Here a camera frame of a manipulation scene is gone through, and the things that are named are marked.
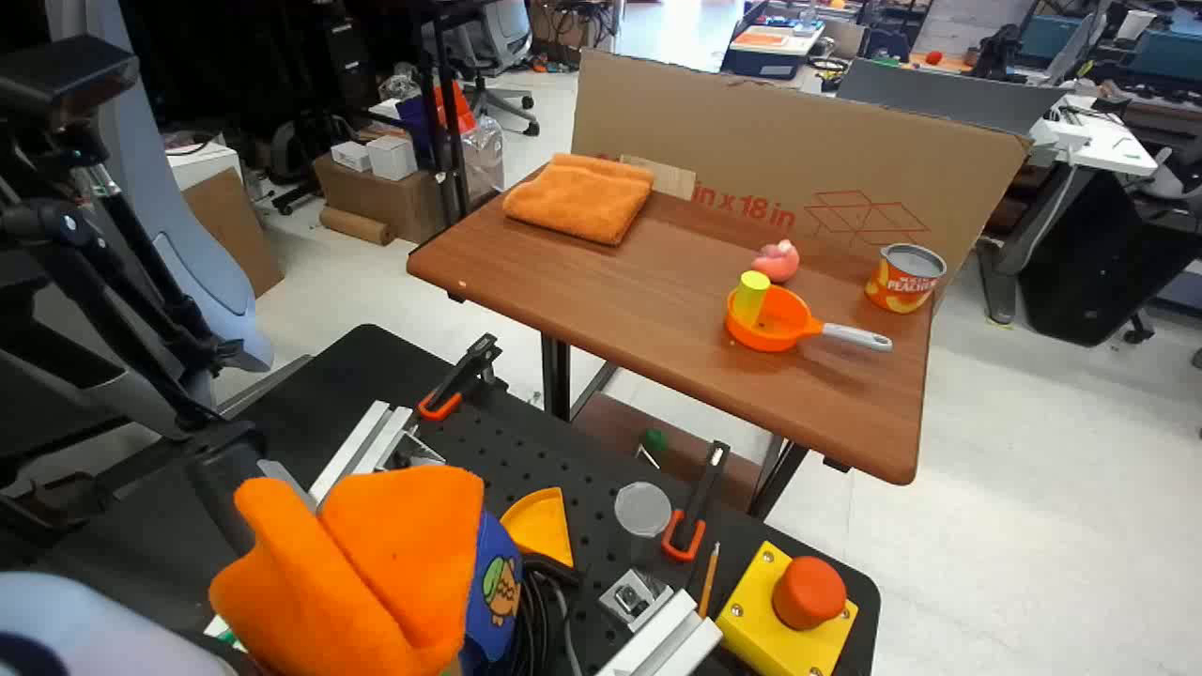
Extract pink plush toy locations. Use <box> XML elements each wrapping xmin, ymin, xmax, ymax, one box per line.
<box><xmin>751</xmin><ymin>236</ymin><xmax>805</xmax><ymax>286</ymax></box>

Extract small green object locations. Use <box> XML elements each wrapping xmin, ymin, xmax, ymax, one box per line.
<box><xmin>635</xmin><ymin>429</ymin><xmax>674</xmax><ymax>472</ymax></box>

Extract folded orange towel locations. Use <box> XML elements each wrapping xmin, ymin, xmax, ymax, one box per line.
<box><xmin>500</xmin><ymin>151</ymin><xmax>657</xmax><ymax>248</ymax></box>

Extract yellow cylinder block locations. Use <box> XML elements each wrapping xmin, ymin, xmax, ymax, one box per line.
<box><xmin>734</xmin><ymin>267</ymin><xmax>774</xmax><ymax>335</ymax></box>

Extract orange bowl with ball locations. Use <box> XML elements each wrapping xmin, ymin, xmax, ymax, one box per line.
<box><xmin>720</xmin><ymin>283</ymin><xmax>898</xmax><ymax>356</ymax></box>

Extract grey round cylinder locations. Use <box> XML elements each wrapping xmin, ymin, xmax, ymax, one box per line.
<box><xmin>612</xmin><ymin>476</ymin><xmax>675</xmax><ymax>541</ymax></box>

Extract orange wedge block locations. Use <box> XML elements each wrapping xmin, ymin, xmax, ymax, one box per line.
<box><xmin>497</xmin><ymin>485</ymin><xmax>577</xmax><ymax>571</ymax></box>

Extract small square tag plate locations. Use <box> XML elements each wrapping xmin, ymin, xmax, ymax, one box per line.
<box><xmin>599</xmin><ymin>569</ymin><xmax>675</xmax><ymax>633</ymax></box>

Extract aluminium extrusion bar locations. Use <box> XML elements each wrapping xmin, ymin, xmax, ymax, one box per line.
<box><xmin>599</xmin><ymin>586</ymin><xmax>730</xmax><ymax>676</ymax></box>
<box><xmin>304</xmin><ymin>400</ymin><xmax>420</xmax><ymax>509</ymax></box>

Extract orange pencil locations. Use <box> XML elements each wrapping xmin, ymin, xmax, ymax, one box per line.
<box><xmin>696</xmin><ymin>538</ymin><xmax>725</xmax><ymax>620</ymax></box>

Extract open brown cardboard box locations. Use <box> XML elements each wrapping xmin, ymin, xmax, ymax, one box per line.
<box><xmin>307</xmin><ymin>148</ymin><xmax>457</xmax><ymax>248</ymax></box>

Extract brown cardboard backdrop sheet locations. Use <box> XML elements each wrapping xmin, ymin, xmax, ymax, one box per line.
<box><xmin>566</xmin><ymin>47</ymin><xmax>1034</xmax><ymax>293</ymax></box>

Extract blue cap with patch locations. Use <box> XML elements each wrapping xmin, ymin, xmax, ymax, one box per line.
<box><xmin>457</xmin><ymin>509</ymin><xmax>526</xmax><ymax>671</ymax></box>

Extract black office chair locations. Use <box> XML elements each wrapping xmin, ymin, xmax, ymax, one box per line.
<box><xmin>438</xmin><ymin>0</ymin><xmax>543</xmax><ymax>139</ymax></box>

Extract orange labelled tin can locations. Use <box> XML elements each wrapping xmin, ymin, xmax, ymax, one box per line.
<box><xmin>863</xmin><ymin>240</ymin><xmax>950</xmax><ymax>318</ymax></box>

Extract yellow emergency stop box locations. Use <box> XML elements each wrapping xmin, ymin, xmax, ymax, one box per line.
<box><xmin>715</xmin><ymin>538</ymin><xmax>863</xmax><ymax>676</ymax></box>

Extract orange fleece cloth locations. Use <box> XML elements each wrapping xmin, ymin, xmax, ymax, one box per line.
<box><xmin>207</xmin><ymin>461</ymin><xmax>490</xmax><ymax>676</ymax></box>

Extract black clamp orange handle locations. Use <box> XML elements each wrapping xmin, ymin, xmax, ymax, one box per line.
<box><xmin>657</xmin><ymin>437</ymin><xmax>734</xmax><ymax>569</ymax></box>
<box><xmin>414</xmin><ymin>331</ymin><xmax>508</xmax><ymax>425</ymax></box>

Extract black cable bundle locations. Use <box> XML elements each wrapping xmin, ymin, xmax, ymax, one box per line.
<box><xmin>502</xmin><ymin>555</ymin><xmax>586</xmax><ymax>676</ymax></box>

